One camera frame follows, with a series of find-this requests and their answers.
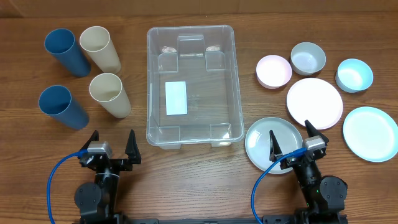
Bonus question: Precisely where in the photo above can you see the blue cup upper left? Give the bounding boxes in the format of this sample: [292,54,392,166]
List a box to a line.
[44,28,91,77]

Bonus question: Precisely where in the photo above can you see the light blue bowl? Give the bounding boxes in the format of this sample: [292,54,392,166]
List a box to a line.
[335,58,374,93]

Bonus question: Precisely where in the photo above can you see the blue cable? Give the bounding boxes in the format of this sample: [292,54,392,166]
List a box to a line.
[46,149,89,224]
[251,147,308,224]

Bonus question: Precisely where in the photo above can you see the grey bowl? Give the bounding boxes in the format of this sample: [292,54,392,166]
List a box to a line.
[290,42,326,76]

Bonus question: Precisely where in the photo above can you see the left blue cable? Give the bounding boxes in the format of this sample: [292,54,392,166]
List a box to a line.
[46,149,89,224]

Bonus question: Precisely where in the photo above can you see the grey plate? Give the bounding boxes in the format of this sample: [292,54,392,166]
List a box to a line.
[245,117,303,171]

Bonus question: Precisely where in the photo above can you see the beige cup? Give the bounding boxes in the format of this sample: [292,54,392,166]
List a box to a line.
[89,73,132,118]
[79,26,121,74]

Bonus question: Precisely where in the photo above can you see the blue cup lower left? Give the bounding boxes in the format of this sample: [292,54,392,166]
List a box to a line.
[39,85,90,130]

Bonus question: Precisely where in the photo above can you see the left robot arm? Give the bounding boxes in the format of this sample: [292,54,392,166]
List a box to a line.
[74,130,141,223]

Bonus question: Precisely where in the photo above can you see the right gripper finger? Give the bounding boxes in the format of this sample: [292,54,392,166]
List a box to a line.
[269,130,283,162]
[305,120,329,144]

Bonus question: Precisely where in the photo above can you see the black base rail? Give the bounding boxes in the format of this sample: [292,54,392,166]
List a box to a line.
[124,214,348,224]

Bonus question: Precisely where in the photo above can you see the right blue cable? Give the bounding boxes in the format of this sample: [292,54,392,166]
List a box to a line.
[251,147,308,224]

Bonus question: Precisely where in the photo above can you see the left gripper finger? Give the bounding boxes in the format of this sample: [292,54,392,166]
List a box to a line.
[80,130,99,151]
[125,129,141,164]

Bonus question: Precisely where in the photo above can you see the light blue plate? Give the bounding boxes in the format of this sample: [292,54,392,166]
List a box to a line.
[343,106,397,162]

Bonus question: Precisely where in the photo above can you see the blue cup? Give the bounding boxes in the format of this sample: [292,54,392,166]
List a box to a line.
[44,28,91,77]
[39,85,90,130]

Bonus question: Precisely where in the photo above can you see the clear plastic storage bin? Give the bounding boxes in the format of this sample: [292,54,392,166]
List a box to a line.
[146,25,244,149]

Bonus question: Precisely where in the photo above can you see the pink plate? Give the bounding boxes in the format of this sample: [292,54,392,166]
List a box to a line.
[286,78,343,129]

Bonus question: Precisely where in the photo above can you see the white label in bin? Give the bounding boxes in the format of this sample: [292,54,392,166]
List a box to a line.
[165,81,188,116]

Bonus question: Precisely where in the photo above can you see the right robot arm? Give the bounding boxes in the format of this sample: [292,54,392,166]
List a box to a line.
[269,120,348,223]

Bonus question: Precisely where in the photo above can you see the pink bowl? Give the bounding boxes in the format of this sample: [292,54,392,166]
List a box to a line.
[256,55,292,89]

